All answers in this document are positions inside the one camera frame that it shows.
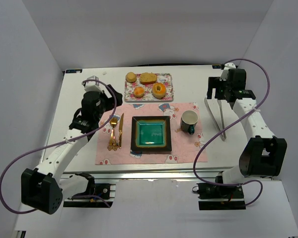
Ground metal tongs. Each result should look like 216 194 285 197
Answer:
204 98 226 141

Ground round orange-topped bun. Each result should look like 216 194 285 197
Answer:
133 87 145 98

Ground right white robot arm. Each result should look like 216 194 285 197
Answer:
206 68 287 184

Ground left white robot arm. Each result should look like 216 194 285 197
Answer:
21 84 123 214

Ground speckled bread slice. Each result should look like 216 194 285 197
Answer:
139 72 157 85

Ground gold knife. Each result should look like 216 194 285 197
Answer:
118 113 124 149

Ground small round pale bun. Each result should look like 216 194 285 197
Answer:
125 72 137 83

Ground dark green mug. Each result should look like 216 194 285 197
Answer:
180 111 199 135

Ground gold fork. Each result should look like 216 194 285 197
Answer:
107 117 118 151

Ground left blue label sticker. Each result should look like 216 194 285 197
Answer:
65 69 82 74

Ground floral rectangular tray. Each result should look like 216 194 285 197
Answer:
124 73 174 103

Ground black and teal square plate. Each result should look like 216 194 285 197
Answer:
131 116 172 153

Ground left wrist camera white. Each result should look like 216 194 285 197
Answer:
82 75 102 93

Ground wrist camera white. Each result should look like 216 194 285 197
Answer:
82 75 102 93
220 62 236 81

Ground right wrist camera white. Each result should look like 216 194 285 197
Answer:
220 62 236 81

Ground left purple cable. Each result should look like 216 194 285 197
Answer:
0 79 119 214

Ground ring-shaped donut bread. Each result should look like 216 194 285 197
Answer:
152 83 166 99

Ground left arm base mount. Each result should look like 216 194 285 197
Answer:
60 173 116 208

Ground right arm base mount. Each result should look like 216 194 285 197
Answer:
192 183 246 211

